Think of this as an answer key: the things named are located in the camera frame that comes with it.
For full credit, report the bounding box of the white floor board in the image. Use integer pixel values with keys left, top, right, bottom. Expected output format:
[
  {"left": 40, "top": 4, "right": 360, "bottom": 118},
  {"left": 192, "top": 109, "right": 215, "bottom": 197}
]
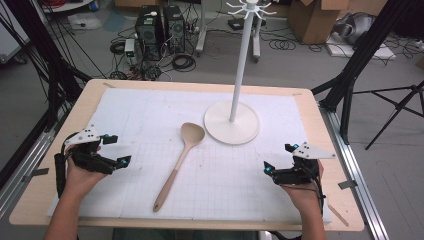
[{"left": 324, "top": 32, "right": 398, "bottom": 61}]

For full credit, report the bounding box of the cardboard box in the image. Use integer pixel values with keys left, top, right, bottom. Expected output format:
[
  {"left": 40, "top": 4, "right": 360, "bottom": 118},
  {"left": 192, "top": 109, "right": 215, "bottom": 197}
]
[{"left": 287, "top": 0, "right": 350, "bottom": 46}]

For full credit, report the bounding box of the black computer tower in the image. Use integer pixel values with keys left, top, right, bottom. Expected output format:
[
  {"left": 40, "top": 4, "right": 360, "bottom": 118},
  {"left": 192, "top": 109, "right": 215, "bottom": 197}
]
[
  {"left": 134, "top": 4, "right": 165, "bottom": 63},
  {"left": 162, "top": 4, "right": 186, "bottom": 55}
]

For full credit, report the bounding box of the round white table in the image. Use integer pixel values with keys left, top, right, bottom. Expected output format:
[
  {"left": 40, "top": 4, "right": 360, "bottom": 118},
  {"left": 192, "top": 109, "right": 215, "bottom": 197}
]
[{"left": 39, "top": 0, "right": 99, "bottom": 14}]

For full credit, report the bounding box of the black metal frame with cables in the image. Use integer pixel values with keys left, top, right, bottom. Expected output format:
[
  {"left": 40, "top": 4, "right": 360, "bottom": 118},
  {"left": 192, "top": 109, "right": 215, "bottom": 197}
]
[{"left": 0, "top": 0, "right": 94, "bottom": 133}]

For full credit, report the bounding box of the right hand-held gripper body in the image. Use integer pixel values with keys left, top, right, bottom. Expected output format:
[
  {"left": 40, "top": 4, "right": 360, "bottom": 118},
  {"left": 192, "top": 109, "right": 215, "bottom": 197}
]
[{"left": 273, "top": 141, "right": 337, "bottom": 186}]

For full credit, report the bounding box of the person's left hand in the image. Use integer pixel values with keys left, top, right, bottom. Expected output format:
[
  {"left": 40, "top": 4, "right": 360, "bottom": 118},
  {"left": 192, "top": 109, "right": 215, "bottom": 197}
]
[{"left": 63, "top": 144, "right": 111, "bottom": 202}]

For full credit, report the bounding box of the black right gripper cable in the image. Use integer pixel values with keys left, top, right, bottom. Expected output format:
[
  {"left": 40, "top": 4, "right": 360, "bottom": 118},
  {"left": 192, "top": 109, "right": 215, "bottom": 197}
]
[{"left": 283, "top": 164, "right": 327, "bottom": 216}]

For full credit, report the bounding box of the aluminium rail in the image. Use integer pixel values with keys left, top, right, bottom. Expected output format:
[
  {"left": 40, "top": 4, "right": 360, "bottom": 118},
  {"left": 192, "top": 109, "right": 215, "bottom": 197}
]
[
  {"left": 0, "top": 128, "right": 58, "bottom": 219},
  {"left": 318, "top": 105, "right": 390, "bottom": 240}
]

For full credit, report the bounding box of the grey tape strip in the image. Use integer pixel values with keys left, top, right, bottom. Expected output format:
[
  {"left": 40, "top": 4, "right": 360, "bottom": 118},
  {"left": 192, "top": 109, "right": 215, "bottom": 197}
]
[
  {"left": 21, "top": 167, "right": 50, "bottom": 183},
  {"left": 337, "top": 179, "right": 359, "bottom": 191}
]

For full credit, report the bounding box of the person's right hand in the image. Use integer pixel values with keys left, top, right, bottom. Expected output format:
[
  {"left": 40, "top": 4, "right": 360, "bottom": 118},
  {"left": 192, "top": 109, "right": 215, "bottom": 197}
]
[{"left": 281, "top": 159, "right": 326, "bottom": 210}]

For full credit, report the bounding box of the coiled black cable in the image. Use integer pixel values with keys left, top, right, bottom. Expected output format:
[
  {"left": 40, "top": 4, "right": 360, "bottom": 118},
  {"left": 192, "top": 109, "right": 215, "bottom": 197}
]
[
  {"left": 171, "top": 53, "right": 197, "bottom": 73},
  {"left": 268, "top": 38, "right": 297, "bottom": 52}
]

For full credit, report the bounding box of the white stand leg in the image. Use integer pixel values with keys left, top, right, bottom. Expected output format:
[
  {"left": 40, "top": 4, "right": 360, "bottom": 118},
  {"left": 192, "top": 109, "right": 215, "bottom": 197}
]
[
  {"left": 195, "top": 0, "right": 208, "bottom": 56},
  {"left": 250, "top": 14, "right": 264, "bottom": 64}
]

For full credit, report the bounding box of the thin wooden stick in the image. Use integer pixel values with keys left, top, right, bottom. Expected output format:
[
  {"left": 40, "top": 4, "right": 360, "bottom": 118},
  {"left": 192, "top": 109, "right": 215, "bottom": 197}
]
[{"left": 327, "top": 203, "right": 350, "bottom": 228}]

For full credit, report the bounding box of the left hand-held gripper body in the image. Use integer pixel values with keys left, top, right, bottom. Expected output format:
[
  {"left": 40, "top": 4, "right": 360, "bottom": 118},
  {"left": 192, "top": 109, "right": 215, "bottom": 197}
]
[{"left": 64, "top": 124, "right": 118, "bottom": 176}]

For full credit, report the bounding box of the small white device box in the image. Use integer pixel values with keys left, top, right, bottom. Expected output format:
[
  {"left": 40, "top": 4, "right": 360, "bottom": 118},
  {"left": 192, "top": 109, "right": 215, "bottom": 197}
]
[{"left": 124, "top": 38, "right": 137, "bottom": 58}]

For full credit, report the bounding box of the wooden spoon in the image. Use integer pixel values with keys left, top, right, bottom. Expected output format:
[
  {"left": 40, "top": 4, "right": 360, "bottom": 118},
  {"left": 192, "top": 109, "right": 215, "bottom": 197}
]
[{"left": 152, "top": 122, "right": 206, "bottom": 213}]

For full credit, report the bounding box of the black tripod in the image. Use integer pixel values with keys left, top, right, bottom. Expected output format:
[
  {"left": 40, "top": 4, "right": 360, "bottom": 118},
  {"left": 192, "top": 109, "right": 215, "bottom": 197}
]
[{"left": 352, "top": 79, "right": 424, "bottom": 151}]

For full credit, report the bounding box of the flat black box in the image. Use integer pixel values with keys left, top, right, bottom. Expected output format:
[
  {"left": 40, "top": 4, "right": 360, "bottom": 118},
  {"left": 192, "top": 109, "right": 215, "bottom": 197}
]
[{"left": 227, "top": 16, "right": 268, "bottom": 32}]

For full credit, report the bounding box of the grey bag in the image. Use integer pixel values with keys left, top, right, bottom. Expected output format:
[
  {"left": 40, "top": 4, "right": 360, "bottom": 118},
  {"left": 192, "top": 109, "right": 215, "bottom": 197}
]
[{"left": 333, "top": 12, "right": 377, "bottom": 46}]

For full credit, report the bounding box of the white hook rack stand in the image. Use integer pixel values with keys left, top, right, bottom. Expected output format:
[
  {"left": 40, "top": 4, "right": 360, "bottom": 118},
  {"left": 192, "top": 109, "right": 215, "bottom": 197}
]
[{"left": 203, "top": 0, "right": 278, "bottom": 146}]

